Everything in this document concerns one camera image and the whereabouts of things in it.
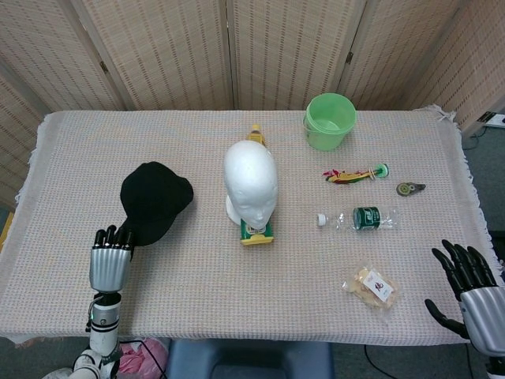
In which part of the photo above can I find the clear snack bag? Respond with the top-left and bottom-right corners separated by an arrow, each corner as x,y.
341,265 -> 402,313

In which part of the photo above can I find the pink plastic bag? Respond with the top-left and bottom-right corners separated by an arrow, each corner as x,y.
117,337 -> 170,376

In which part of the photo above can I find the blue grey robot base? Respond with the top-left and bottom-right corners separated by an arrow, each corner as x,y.
167,338 -> 335,379

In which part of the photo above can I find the white foam mannequin head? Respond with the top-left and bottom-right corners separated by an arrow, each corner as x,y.
223,141 -> 279,233

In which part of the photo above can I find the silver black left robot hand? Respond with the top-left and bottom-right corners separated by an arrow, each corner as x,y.
88,224 -> 135,294

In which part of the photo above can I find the green box with yellow lid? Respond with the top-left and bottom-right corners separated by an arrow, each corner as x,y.
239,218 -> 275,248

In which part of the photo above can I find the beige woven tablecloth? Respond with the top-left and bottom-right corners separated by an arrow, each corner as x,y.
0,103 -> 505,348

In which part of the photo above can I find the yellow capped bottle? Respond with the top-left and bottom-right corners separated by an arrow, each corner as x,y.
245,124 -> 270,148

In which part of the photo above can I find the clear bottle with green label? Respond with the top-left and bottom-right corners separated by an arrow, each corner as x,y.
316,206 -> 400,232

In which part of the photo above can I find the green plastic bucket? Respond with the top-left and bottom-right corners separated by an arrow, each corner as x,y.
302,92 -> 357,152

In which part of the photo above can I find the white power strip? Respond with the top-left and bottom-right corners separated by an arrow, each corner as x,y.
479,112 -> 505,128

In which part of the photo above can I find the grey correction tape dispenser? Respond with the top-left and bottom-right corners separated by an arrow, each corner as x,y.
395,182 -> 427,197

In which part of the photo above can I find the colourful feather shuttlecock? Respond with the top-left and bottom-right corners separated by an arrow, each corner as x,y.
322,162 -> 391,186

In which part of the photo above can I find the woven folding screen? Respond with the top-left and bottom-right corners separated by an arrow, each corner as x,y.
0,0 -> 505,210

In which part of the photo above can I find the black baseball cap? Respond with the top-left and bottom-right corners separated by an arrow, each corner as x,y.
119,160 -> 195,248

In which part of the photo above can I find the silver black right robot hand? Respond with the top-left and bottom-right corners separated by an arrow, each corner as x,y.
425,239 -> 505,356

